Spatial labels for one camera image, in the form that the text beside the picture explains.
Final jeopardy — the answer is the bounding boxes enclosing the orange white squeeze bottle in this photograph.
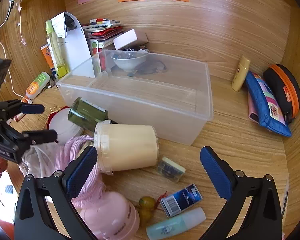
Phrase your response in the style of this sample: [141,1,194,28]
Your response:
[25,72,51,100]

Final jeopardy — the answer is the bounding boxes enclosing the blue fabric pencil pouch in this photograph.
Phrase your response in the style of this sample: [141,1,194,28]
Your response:
[244,71,292,137]

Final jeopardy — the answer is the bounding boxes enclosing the cream plastic jar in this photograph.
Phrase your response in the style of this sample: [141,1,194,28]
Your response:
[94,121,159,175]

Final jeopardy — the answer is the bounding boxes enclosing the yellow green clear bottle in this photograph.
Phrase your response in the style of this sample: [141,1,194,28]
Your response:
[45,19,70,78]

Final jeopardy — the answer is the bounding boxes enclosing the small clear plastic case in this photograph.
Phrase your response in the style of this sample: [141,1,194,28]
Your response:
[157,157,186,183]

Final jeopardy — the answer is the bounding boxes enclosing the small red white tube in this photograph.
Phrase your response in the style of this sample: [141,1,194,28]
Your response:
[14,112,28,123]

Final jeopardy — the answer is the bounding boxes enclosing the dark green spray bottle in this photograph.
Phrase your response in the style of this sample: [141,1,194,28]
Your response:
[68,97,118,133]

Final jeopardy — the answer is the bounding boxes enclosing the pink round plastic container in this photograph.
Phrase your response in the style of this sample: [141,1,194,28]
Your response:
[79,191,140,240]

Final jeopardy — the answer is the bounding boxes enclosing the orange tube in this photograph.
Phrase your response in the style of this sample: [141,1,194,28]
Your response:
[40,44,56,73]

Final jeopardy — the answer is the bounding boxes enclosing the clear plastic storage box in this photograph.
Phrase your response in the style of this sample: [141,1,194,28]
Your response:
[56,49,214,146]

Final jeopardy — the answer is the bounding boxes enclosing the white cardboard box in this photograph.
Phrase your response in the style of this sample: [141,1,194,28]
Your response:
[113,28,149,51]

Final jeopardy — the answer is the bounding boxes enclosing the wooden desktop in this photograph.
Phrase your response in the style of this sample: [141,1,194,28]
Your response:
[7,52,290,240]

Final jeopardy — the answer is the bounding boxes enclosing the pink wallet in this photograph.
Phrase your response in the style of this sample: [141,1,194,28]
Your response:
[248,94,260,124]

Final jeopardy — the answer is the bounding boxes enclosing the red velvet pouch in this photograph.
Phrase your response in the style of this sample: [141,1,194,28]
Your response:
[46,106,70,130]

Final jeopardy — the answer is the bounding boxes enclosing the blue cigarette pack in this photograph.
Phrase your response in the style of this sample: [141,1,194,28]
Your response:
[159,183,203,218]

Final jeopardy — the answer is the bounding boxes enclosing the yellow lotion tube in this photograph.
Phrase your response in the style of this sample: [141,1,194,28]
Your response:
[231,56,251,92]

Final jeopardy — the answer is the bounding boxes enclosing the person's left hand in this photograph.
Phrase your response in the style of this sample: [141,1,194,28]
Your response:
[0,155,8,176]

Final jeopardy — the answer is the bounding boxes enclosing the fruit print box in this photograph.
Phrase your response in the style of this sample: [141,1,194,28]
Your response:
[89,40,99,55]

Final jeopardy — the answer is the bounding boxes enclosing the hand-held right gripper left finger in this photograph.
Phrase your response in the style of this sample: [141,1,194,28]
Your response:
[14,146,98,240]

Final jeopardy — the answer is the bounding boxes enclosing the white plastic bag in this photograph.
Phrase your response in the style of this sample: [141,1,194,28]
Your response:
[19,144,63,178]

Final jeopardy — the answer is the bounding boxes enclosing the pile of small trinkets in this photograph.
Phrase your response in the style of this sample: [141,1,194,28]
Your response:
[117,45,150,59]

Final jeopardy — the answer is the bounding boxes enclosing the stack of books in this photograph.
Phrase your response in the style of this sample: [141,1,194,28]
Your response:
[80,18,127,49]

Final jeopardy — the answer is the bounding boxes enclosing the yellow gourd charm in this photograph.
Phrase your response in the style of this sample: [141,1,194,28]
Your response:
[138,196,157,227]

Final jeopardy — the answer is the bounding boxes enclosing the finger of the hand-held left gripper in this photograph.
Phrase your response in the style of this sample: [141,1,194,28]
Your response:
[0,99,45,123]
[8,127,58,148]

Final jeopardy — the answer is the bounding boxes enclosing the white round lid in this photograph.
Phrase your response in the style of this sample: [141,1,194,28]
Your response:
[49,109,84,146]

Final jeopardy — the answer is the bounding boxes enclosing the mint green bottle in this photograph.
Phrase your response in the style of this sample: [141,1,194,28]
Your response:
[146,207,206,240]

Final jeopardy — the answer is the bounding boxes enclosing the white bowl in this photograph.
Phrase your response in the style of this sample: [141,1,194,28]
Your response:
[110,51,148,72]

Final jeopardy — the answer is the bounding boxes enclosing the black orange zip case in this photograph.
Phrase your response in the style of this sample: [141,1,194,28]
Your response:
[262,64,300,123]

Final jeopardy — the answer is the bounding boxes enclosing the pink mesh bag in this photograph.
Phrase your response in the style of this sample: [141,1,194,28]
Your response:
[54,134,108,208]

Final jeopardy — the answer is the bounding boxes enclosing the white cable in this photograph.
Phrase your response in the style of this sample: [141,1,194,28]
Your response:
[0,0,32,103]

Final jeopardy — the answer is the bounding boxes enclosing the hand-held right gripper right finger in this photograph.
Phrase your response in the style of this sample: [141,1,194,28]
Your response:
[199,146,283,240]

